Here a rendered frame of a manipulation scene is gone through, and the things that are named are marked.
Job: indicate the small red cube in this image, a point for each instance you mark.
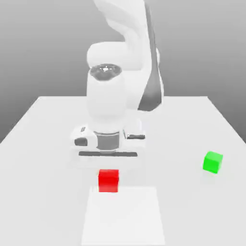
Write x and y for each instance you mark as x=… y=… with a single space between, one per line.
x=108 y=180

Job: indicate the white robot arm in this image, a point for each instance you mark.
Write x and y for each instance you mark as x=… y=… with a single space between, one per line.
x=106 y=100

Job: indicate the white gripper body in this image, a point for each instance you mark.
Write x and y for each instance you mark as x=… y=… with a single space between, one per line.
x=107 y=159

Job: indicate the small green cube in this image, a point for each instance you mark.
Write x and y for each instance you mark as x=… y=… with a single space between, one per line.
x=212 y=162

